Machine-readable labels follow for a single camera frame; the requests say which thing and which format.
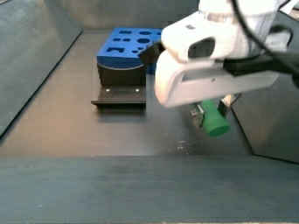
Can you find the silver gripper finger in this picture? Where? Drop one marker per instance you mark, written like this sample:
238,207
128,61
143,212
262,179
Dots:
198,115
226,103

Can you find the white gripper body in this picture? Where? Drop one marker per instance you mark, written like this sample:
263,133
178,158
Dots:
190,73

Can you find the green oval cylinder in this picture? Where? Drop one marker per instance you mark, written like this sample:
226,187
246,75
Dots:
214,122

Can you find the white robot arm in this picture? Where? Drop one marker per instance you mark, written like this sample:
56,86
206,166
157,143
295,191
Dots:
254,16

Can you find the black cradle fixture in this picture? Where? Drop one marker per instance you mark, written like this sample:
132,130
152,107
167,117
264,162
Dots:
121,87

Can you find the blue shape sorter block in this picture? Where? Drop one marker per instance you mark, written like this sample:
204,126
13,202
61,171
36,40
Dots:
125,43

